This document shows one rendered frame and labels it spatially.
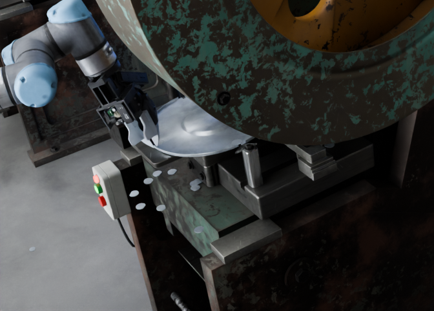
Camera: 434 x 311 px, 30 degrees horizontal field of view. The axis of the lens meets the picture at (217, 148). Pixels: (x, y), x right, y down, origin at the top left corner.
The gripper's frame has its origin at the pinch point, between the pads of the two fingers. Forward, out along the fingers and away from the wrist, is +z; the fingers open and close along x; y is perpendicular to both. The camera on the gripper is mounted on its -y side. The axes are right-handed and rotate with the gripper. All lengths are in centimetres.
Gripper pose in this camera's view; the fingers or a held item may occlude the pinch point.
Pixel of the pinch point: (154, 139)
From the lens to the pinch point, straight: 173.7
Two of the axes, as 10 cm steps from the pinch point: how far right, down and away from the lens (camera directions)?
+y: -2.3, 5.5, -8.0
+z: 4.6, 7.9, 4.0
